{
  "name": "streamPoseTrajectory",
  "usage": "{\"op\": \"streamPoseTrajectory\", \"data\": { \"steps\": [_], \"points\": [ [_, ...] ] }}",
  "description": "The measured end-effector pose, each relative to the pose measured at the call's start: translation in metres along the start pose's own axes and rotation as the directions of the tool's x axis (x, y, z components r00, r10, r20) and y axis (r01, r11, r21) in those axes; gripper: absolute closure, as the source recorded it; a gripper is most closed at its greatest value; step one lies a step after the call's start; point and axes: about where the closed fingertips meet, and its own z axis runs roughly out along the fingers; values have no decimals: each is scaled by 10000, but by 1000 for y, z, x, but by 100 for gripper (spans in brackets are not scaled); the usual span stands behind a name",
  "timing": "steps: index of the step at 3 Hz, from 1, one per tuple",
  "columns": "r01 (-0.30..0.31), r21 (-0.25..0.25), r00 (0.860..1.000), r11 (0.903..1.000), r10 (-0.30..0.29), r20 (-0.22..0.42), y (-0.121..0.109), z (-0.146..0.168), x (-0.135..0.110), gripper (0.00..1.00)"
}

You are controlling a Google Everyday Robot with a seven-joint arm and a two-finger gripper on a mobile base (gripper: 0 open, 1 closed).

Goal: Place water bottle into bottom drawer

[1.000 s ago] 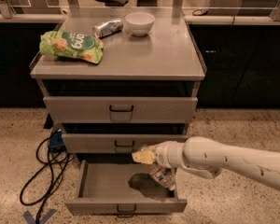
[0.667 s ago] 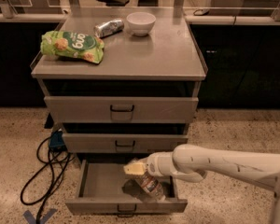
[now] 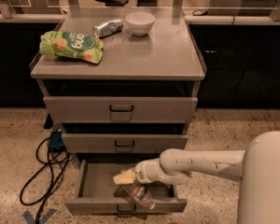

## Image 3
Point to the white ceramic bowl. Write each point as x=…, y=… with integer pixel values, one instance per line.
x=140, y=23

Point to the blue power box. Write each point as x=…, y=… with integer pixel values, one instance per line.
x=56, y=141

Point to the silver soda can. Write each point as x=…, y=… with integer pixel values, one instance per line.
x=108, y=28

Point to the bottom grey drawer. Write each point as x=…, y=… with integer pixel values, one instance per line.
x=97, y=194

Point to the middle grey drawer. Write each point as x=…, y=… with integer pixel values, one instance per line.
x=122, y=143

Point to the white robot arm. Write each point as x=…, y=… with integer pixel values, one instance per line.
x=257, y=169

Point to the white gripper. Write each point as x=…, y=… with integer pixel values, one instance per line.
x=144, y=172

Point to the green snack bag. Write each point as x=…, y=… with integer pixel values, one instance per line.
x=72, y=45

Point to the clear plastic water bottle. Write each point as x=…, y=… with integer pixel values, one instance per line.
x=140, y=194

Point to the top grey drawer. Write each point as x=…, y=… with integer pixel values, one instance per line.
x=78, y=109

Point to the grey drawer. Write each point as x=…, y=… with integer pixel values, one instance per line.
x=78, y=109
x=122, y=143
x=97, y=194

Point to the grey metal drawer cabinet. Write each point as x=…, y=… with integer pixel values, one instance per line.
x=163, y=63

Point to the black chair armrest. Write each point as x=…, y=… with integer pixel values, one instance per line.
x=114, y=3

